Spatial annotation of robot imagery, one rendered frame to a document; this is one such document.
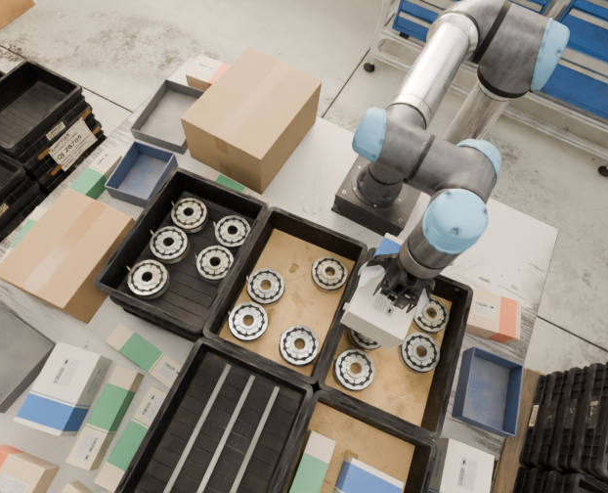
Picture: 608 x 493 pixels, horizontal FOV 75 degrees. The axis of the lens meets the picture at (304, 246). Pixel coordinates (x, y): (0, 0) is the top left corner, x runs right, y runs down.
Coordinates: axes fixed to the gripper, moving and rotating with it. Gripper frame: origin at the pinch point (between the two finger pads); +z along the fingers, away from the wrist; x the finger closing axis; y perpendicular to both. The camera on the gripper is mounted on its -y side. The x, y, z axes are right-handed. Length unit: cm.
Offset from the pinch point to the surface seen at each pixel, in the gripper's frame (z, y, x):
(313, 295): 28.5, 0.3, -15.0
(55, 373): 32, 50, -63
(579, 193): 113, -167, 93
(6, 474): 33, 72, -58
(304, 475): 22.1, 39.9, 2.6
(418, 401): 28.3, 11.9, 21.7
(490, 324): 34, -20, 35
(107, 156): 36, -11, -99
